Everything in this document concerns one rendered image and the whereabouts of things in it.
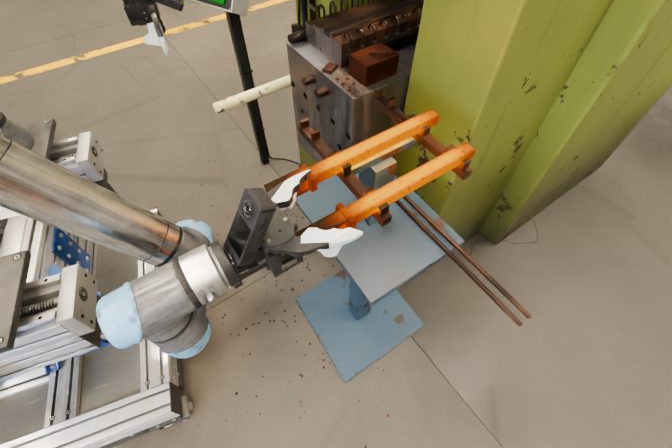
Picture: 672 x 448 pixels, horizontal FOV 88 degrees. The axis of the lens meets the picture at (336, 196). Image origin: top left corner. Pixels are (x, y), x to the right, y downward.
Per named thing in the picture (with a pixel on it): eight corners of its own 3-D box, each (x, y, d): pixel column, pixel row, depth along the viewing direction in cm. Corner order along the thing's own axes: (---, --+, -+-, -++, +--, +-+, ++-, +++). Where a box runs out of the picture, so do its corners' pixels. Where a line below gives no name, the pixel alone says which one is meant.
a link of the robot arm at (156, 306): (117, 313, 51) (84, 289, 44) (191, 274, 54) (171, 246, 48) (131, 362, 47) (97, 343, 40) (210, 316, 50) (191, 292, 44)
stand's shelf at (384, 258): (370, 306, 81) (370, 303, 79) (288, 193, 102) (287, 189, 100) (462, 245, 91) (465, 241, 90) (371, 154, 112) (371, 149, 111)
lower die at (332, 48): (341, 68, 107) (341, 41, 100) (306, 41, 117) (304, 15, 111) (439, 30, 122) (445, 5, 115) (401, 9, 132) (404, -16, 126)
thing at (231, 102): (218, 117, 143) (215, 106, 139) (213, 110, 145) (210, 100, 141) (310, 82, 158) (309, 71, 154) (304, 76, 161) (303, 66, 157)
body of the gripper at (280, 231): (285, 227, 60) (219, 262, 56) (279, 196, 54) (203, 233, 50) (308, 260, 56) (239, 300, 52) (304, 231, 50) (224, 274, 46)
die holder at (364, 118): (348, 198, 132) (353, 99, 98) (297, 141, 152) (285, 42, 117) (453, 140, 152) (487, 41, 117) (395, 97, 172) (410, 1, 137)
